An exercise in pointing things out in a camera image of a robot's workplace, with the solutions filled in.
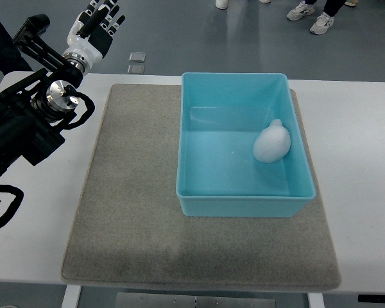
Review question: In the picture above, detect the white table leg right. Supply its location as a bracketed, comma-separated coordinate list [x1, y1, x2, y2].
[307, 293, 325, 308]

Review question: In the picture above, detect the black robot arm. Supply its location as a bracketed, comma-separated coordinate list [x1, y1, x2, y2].
[0, 14, 95, 177]

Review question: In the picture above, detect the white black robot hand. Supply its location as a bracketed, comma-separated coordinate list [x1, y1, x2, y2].
[63, 0, 125, 73]

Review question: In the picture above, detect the white sneaker right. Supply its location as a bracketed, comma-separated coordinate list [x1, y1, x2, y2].
[309, 13, 334, 35]

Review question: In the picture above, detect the white shoe at top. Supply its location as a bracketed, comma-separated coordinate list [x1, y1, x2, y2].
[215, 0, 228, 10]

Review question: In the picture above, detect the blue plastic box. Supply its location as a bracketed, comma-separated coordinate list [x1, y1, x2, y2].
[176, 73, 316, 218]

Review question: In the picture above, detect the white table leg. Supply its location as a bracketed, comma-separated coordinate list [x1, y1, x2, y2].
[307, 293, 325, 308]
[61, 285, 81, 308]

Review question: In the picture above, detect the white sneaker left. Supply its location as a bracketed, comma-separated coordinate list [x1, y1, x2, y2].
[286, 1, 314, 21]

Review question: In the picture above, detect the floor outlet plate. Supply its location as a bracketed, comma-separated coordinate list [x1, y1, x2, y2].
[127, 64, 145, 74]
[128, 51, 146, 63]

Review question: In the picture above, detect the lower floor outlet plate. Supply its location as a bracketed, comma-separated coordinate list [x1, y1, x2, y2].
[127, 64, 145, 74]

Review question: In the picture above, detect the white sneaker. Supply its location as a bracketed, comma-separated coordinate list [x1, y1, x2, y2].
[309, 13, 334, 35]
[286, 1, 314, 21]

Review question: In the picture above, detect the white bunny toy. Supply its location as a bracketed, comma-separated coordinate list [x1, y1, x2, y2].
[253, 119, 291, 164]

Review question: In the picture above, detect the grey felt mat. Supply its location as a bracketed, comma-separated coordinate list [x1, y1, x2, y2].
[61, 84, 341, 292]

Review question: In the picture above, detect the upper floor outlet plate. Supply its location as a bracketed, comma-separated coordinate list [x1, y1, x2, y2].
[128, 51, 146, 63]

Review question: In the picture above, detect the black label under table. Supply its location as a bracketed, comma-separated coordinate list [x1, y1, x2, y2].
[357, 295, 385, 304]

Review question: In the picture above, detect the white table leg left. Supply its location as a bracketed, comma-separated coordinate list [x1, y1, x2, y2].
[61, 285, 81, 308]

